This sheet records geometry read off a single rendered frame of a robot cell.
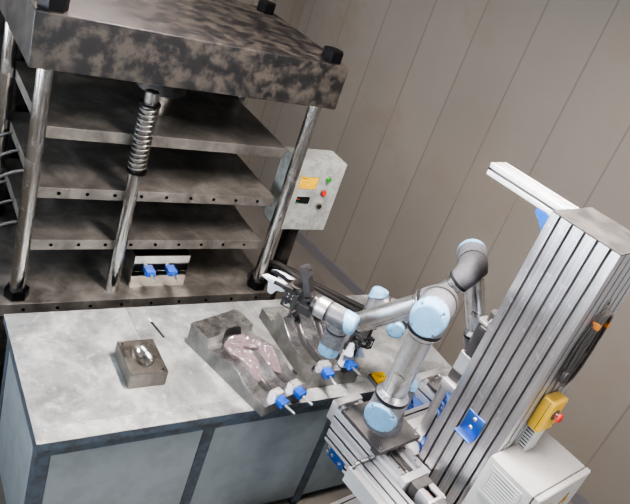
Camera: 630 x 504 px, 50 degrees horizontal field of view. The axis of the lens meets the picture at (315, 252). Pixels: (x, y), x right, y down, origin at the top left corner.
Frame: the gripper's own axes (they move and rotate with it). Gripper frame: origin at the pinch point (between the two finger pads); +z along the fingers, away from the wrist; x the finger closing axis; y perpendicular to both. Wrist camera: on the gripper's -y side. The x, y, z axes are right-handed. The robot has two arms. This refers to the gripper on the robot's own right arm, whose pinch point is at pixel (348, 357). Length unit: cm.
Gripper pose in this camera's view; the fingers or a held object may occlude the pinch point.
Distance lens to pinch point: 300.6
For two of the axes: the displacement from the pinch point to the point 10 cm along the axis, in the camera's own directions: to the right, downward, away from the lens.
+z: -3.5, 8.9, 2.8
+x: 7.8, 1.1, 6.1
